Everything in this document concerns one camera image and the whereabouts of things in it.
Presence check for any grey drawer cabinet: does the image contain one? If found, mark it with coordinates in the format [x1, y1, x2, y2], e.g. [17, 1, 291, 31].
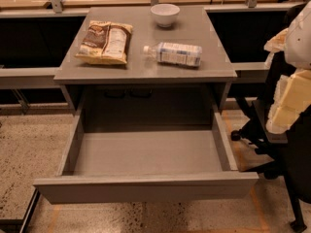
[52, 5, 238, 115]

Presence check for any clear blue-label plastic bottle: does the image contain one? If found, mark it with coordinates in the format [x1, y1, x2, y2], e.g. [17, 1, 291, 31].
[143, 42, 202, 67]

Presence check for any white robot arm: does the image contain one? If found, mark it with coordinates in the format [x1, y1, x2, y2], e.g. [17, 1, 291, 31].
[264, 2, 311, 134]

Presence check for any white ceramic bowl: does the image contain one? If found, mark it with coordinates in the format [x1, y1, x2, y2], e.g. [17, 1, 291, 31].
[151, 4, 180, 27]

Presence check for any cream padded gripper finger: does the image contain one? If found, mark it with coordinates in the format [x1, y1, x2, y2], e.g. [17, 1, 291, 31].
[265, 69, 311, 134]
[263, 28, 288, 66]

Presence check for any brown white snack bag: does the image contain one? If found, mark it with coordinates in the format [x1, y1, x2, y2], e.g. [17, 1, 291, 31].
[76, 20, 133, 65]

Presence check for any black rolling chair base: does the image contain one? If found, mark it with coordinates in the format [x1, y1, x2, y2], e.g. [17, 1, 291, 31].
[230, 98, 311, 233]

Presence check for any open grey top drawer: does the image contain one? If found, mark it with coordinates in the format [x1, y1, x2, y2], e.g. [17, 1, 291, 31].
[34, 91, 259, 204]

